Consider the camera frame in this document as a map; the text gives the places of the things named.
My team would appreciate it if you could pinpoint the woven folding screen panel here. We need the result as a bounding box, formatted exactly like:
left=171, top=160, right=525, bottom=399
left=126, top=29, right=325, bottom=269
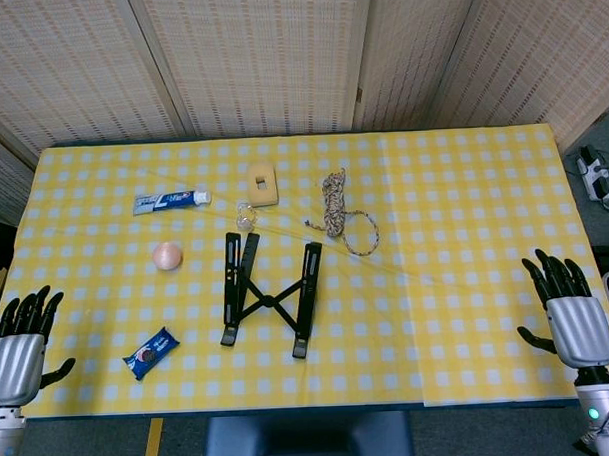
left=0, top=121, right=35, bottom=228
left=0, top=0, right=191, bottom=170
left=349, top=0, right=487, bottom=133
left=125, top=0, right=380, bottom=143
left=424, top=0, right=609, bottom=158

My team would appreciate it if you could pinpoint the yellow white checkered tablecloth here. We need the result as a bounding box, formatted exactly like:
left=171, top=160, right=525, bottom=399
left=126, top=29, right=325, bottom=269
left=0, top=121, right=609, bottom=425

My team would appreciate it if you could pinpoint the yellow sponge with square hole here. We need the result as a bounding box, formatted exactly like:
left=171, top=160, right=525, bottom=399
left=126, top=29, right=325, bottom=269
left=245, top=161, right=280, bottom=209

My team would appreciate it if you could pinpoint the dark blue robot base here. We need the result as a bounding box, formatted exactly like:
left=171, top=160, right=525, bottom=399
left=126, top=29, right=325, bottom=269
left=203, top=408, right=417, bottom=456

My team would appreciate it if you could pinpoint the coiled multicolour braided rope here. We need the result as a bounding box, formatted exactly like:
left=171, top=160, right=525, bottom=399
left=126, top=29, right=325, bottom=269
left=303, top=167, right=382, bottom=259

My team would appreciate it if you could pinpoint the blue white toothpaste tube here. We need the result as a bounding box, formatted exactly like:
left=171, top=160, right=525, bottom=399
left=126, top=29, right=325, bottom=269
left=132, top=189, right=213, bottom=217

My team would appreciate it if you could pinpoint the blue Oreo cookie packet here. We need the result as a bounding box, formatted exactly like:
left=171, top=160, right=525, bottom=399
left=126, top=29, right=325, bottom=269
left=121, top=325, right=183, bottom=381

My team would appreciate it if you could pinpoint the peach coloured ball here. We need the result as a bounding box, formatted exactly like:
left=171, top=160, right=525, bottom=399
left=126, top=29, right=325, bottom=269
left=152, top=240, right=186, bottom=271

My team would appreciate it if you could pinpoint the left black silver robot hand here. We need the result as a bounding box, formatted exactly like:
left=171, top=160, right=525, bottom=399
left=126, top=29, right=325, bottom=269
left=0, top=284, right=79, bottom=408

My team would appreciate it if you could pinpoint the power strip with cables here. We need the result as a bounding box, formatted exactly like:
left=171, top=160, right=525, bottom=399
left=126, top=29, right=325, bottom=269
left=575, top=145, right=609, bottom=203

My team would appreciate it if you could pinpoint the black folding laptop stand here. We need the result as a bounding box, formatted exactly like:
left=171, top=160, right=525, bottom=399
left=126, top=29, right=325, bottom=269
left=216, top=228, right=327, bottom=363

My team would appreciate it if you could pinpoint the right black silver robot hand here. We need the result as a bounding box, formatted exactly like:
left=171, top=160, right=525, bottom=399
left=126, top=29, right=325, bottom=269
left=513, top=246, right=609, bottom=371

